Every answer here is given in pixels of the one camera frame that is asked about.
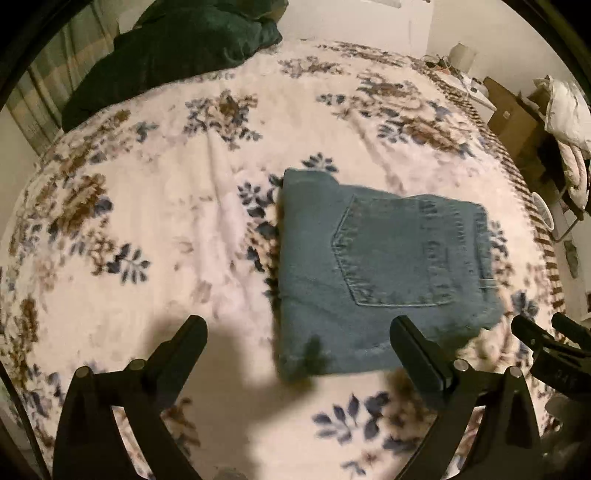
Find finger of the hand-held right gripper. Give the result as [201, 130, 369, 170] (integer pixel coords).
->
[511, 315, 591, 367]
[551, 312, 591, 352]

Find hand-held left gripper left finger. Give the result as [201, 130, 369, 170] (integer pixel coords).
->
[52, 315, 208, 480]

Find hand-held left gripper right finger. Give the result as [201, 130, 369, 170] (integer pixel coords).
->
[390, 315, 542, 480]

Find blue denim pants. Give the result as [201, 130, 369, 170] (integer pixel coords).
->
[276, 168, 505, 383]

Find dark shoe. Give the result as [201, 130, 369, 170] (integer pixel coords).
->
[565, 242, 581, 278]

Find round trash bin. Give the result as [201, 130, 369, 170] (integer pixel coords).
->
[531, 192, 556, 232]

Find chair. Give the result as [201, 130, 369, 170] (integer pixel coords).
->
[538, 134, 585, 241]

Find brown checkered blanket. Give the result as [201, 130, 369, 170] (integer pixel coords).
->
[416, 55, 570, 326]

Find floral print blanket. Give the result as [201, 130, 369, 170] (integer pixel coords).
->
[0, 39, 561, 480]

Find pink garment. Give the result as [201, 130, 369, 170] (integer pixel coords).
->
[558, 141, 591, 209]

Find white padded jacket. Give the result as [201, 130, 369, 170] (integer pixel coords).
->
[534, 76, 591, 154]

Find cardboard box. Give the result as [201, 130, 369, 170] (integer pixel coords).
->
[482, 77, 546, 155]

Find white nightstand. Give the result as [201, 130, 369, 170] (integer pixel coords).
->
[442, 69, 498, 112]

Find small table lamp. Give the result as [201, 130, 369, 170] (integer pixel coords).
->
[450, 43, 479, 71]

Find grey-green curtain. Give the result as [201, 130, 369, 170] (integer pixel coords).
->
[4, 0, 118, 155]

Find dark green pillows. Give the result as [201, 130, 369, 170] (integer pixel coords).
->
[61, 0, 283, 133]

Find white bed headboard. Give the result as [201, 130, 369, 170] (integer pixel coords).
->
[277, 0, 435, 57]

